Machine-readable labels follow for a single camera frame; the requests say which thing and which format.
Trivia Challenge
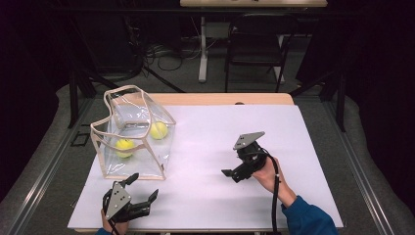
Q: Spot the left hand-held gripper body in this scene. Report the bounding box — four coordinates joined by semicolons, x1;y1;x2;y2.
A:
102;181;153;223

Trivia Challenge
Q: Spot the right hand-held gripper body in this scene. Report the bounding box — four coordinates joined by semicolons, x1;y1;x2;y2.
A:
230;130;269;183

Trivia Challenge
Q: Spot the yellow tennis ball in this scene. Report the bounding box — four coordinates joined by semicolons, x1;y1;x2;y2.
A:
149;121;169;141
115;138;135;160

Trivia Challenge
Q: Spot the clear plastic bag beige trim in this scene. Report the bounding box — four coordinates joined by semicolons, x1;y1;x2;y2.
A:
90;84;177;181

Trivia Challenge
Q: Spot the person's left hand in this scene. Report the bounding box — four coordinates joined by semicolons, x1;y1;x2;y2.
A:
100;209;130;235

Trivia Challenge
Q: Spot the person's right hand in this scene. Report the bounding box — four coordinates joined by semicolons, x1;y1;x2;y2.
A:
252;157;297;208

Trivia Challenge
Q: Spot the white table sheet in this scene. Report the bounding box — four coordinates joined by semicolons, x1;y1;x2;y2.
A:
67;104;345;229

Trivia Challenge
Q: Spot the black metal stand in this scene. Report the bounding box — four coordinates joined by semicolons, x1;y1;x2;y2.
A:
288;70;346;133
68;67;118;129

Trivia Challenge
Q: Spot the black folding chair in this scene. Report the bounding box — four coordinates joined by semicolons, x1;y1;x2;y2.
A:
224;13;299;94

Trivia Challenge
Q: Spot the white-legged desk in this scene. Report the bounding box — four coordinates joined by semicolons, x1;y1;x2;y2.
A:
179;0;329;83

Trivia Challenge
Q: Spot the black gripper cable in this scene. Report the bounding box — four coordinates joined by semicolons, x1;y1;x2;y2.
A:
108;218;123;235
258;148;281;235

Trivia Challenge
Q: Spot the aluminium floor rail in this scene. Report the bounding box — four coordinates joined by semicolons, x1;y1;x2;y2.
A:
321;97;395;235
4;97;96;235

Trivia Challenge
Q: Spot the tangle of floor cables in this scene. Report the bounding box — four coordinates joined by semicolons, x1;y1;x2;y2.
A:
143;40;204;72

